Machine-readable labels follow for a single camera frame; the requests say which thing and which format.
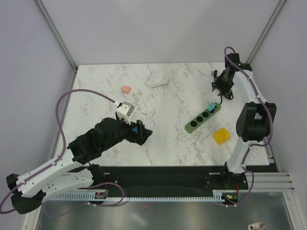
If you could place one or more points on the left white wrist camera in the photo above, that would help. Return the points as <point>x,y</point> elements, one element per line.
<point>124,111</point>

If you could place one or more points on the teal plug adapter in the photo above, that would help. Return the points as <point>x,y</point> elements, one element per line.
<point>211,107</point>

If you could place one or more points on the white triangular power strip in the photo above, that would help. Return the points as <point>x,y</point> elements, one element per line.
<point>158,78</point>

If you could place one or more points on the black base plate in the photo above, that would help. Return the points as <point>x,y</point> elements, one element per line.
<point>165,180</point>

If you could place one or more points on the white slotted cable duct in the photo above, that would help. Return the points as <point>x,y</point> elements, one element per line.
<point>93,196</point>

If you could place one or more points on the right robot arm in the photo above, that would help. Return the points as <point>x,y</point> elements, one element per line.
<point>254,123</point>

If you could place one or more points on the smartphone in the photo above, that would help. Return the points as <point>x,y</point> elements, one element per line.
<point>257,226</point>

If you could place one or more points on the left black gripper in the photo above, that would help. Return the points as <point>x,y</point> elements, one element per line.
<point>141,137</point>

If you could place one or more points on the pink plug adapter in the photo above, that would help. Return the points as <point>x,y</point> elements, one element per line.
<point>126,89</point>

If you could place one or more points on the aluminium frame post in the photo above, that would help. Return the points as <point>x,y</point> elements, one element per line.
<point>52,27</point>
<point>265,31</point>

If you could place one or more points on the left aluminium frame post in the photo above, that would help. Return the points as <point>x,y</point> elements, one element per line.
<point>52,27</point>

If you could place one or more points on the right aluminium frame post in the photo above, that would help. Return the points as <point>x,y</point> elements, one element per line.
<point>265,31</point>

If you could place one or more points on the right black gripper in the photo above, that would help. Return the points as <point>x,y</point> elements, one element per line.
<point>218,85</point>

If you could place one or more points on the green power strip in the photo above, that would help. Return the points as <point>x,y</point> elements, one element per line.
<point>201,119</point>

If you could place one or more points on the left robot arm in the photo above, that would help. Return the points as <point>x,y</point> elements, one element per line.
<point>29,191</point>

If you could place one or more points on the yellow cube socket adapter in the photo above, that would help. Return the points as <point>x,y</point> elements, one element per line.
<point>221,136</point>

